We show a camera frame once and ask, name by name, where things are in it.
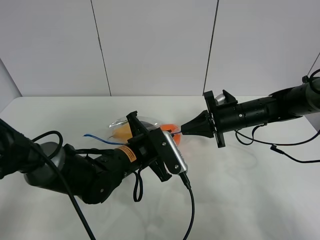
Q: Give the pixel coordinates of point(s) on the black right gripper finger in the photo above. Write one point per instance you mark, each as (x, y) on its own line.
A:
(200, 123)
(206, 134)

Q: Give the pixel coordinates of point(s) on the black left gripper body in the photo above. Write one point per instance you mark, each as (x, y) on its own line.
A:
(143, 150)

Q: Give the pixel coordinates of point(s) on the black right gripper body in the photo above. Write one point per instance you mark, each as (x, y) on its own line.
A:
(223, 118)

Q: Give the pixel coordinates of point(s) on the clear zip bag blue zipper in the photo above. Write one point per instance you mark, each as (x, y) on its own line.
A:
(111, 153)

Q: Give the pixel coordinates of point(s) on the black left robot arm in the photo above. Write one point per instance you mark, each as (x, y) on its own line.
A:
(90, 174)

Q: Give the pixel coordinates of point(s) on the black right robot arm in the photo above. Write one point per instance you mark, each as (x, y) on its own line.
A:
(283, 105)

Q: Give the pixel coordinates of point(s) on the orange fruit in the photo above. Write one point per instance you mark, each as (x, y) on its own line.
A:
(174, 130)

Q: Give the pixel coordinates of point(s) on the yellow pear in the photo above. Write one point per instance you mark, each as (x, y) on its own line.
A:
(122, 133)

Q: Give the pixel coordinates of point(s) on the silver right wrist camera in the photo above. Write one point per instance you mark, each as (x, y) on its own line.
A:
(221, 99)

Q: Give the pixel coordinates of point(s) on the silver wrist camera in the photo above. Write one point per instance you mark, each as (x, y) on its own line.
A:
(221, 99)
(173, 158)

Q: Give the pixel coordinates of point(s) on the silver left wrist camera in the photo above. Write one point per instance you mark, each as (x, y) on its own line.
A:
(173, 158)

